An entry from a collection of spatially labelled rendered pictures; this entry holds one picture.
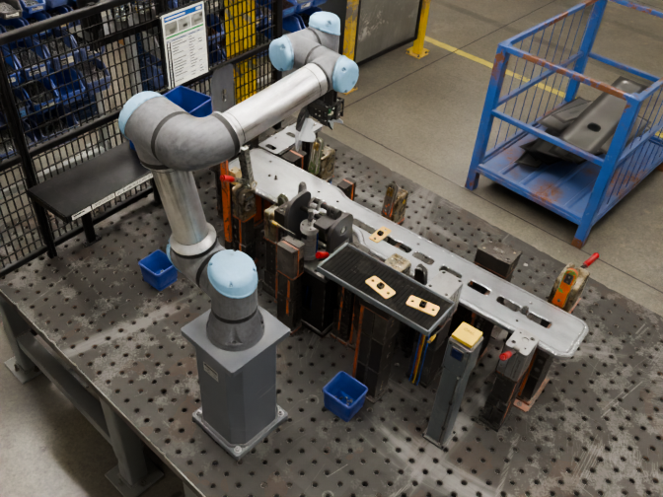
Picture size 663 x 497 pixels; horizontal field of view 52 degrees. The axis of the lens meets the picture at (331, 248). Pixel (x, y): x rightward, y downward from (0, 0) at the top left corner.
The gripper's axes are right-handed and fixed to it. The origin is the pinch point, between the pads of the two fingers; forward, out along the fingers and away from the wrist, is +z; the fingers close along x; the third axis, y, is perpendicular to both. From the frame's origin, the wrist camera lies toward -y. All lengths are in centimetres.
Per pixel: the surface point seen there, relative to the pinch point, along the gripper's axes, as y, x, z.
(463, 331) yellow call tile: 59, -9, 28
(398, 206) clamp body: 7, 40, 43
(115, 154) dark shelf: -86, -7, 41
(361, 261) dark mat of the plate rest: 23.4, -4.9, 28.0
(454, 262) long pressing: 37, 30, 44
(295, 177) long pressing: -31, 31, 44
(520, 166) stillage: -14, 224, 128
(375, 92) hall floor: -149, 262, 144
